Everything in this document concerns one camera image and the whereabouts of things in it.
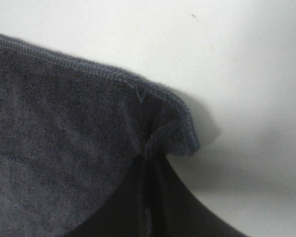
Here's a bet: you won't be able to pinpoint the dark grey towel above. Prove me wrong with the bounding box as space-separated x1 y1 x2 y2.
0 34 243 237

